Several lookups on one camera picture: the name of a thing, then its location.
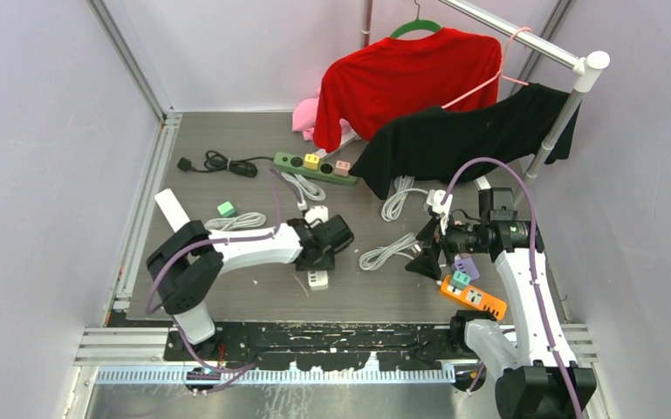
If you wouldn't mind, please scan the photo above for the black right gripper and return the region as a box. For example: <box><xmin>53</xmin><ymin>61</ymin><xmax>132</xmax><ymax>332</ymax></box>
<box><xmin>406</xmin><ymin>210</ymin><xmax>490</xmax><ymax>280</ymax></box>

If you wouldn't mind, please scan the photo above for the small white power strip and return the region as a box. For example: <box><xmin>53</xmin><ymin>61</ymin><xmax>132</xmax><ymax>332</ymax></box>
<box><xmin>154</xmin><ymin>189</ymin><xmax>190</xmax><ymax>232</ymax></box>

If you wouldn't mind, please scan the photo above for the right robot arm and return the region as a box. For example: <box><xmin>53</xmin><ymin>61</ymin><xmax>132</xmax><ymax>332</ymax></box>
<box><xmin>405</xmin><ymin>188</ymin><xmax>597</xmax><ymax>418</ymax></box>

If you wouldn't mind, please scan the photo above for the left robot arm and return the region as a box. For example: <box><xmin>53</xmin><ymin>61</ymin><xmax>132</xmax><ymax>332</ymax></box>
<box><xmin>146</xmin><ymin>216</ymin><xmax>354</xmax><ymax>361</ymax></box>

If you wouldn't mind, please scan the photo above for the yellow plug on green strip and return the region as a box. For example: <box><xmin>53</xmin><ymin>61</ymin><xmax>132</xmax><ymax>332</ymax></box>
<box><xmin>303</xmin><ymin>154</ymin><xmax>320</xmax><ymax>171</ymax></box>

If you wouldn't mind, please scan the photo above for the large white power strip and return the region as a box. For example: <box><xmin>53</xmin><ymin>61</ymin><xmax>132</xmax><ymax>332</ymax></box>
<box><xmin>307</xmin><ymin>271</ymin><xmax>329</xmax><ymax>291</ymax></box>

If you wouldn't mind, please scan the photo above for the purple power strip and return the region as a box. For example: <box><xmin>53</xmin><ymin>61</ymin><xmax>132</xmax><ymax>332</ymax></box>
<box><xmin>453</xmin><ymin>256</ymin><xmax>481</xmax><ymax>281</ymax></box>

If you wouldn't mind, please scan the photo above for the orange power strip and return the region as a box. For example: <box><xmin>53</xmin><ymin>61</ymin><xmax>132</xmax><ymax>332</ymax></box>
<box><xmin>440</xmin><ymin>276</ymin><xmax>508</xmax><ymax>320</ymax></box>

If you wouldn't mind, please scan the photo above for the green power strip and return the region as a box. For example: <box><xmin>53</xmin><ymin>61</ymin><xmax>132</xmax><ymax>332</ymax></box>
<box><xmin>273</xmin><ymin>152</ymin><xmax>357</xmax><ymax>186</ymax></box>

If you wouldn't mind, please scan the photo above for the pink cloth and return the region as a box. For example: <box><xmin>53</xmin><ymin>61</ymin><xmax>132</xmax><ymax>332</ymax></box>
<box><xmin>291</xmin><ymin>90</ymin><xmax>320</xmax><ymax>141</ymax></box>

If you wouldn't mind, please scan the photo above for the black t-shirt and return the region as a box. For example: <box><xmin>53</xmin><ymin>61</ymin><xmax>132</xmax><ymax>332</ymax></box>
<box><xmin>348</xmin><ymin>82</ymin><xmax>581</xmax><ymax>201</ymax></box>

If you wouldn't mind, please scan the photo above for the red t-shirt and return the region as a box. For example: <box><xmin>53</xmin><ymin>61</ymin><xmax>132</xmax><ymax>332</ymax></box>
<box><xmin>313</xmin><ymin>28</ymin><xmax>503</xmax><ymax>152</ymax></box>

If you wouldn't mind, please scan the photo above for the pink hanger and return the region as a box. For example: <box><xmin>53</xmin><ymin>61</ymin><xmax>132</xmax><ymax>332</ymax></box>
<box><xmin>442</xmin><ymin>26</ymin><xmax>532</xmax><ymax>109</ymax></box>

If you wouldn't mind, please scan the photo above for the green hanger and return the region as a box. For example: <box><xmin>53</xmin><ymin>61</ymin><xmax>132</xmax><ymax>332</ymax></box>
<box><xmin>389</xmin><ymin>0</ymin><xmax>442</xmax><ymax>38</ymax></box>

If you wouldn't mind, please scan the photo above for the metal clothes rack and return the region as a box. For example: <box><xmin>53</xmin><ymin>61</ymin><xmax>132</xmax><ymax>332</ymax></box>
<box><xmin>360</xmin><ymin>0</ymin><xmax>612</xmax><ymax>212</ymax></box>

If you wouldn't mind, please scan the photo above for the large strip white cable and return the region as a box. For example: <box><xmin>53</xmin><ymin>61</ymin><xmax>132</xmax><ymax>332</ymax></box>
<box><xmin>279</xmin><ymin>170</ymin><xmax>327</xmax><ymax>212</ymax></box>

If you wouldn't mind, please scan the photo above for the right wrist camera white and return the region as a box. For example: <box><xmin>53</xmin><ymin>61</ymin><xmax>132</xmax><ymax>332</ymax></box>
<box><xmin>424</xmin><ymin>189</ymin><xmax>453</xmax><ymax>218</ymax></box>

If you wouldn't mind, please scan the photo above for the orange strip grey cable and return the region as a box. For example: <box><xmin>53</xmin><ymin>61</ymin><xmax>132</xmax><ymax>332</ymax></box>
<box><xmin>359</xmin><ymin>232</ymin><xmax>428</xmax><ymax>273</ymax></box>

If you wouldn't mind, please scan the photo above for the purple strip white cable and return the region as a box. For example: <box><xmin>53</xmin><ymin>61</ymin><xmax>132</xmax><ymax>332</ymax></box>
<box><xmin>380</xmin><ymin>175</ymin><xmax>432</xmax><ymax>223</ymax></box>

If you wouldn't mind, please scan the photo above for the small strip grey cable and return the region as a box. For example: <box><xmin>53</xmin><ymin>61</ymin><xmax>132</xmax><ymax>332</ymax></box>
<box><xmin>202</xmin><ymin>211</ymin><xmax>268</xmax><ymax>232</ymax></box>

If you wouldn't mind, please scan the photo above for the black power cable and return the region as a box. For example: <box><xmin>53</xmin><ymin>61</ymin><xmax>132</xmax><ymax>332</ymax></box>
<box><xmin>175</xmin><ymin>150</ymin><xmax>276</xmax><ymax>179</ymax></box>

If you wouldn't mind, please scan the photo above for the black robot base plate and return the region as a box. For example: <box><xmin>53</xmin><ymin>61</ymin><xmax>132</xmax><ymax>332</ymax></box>
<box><xmin>194</xmin><ymin>310</ymin><xmax>495</xmax><ymax>372</ymax></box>

